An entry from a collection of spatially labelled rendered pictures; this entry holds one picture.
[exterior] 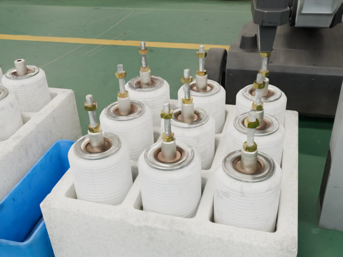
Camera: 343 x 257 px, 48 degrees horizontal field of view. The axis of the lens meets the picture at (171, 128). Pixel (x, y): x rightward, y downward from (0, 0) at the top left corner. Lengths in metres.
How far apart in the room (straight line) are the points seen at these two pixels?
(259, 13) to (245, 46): 0.45
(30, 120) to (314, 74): 0.70
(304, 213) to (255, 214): 0.33
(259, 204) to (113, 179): 0.22
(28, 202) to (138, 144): 0.27
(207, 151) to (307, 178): 0.36
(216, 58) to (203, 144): 0.47
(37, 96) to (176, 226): 0.50
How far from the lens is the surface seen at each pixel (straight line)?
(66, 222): 0.65
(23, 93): 0.92
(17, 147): 0.82
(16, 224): 0.82
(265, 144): 0.63
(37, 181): 0.86
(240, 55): 1.08
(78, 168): 0.60
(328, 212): 0.82
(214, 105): 0.75
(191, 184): 0.57
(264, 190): 0.54
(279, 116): 0.75
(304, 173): 0.98
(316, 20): 1.26
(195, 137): 0.64
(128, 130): 0.68
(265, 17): 0.65
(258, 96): 0.63
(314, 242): 0.82
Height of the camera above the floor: 0.59
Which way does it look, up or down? 32 degrees down
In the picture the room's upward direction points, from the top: 3 degrees counter-clockwise
